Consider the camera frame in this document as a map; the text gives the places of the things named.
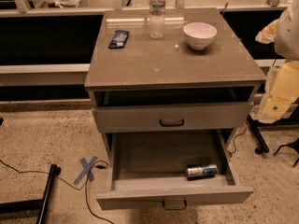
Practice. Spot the black metal stand leg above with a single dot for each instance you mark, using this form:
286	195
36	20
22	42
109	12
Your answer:
41	205

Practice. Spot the open grey drawer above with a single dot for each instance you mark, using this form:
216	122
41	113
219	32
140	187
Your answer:
148	168

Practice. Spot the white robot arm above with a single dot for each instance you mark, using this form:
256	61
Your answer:
286	42

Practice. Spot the blue snack packet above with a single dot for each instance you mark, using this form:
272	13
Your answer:
119	39

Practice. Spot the blue tape cross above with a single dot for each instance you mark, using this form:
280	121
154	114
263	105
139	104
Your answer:
86	170

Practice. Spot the white bowl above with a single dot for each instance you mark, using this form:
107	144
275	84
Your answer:
199	35

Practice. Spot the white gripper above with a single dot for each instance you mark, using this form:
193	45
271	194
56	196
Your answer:
288	36

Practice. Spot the grey drawer cabinet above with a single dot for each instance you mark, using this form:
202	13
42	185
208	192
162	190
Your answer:
168	71

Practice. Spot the redbull can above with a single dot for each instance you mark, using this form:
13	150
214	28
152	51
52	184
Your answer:
200	171

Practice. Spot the clear plastic water bottle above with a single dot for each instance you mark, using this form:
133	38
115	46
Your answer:
156	18

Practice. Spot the closed grey drawer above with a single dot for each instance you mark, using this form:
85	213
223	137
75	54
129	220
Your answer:
145	118

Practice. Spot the black drawer handle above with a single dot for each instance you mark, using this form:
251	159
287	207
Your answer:
174	206
171	122

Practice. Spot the black wheeled base leg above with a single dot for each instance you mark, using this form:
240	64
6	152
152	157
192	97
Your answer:
261	147

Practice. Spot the black drawer handle upper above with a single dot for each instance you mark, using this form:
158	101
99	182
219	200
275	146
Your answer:
171	122

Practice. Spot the black drawer handle lower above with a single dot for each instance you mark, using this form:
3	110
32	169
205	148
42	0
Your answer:
174	206

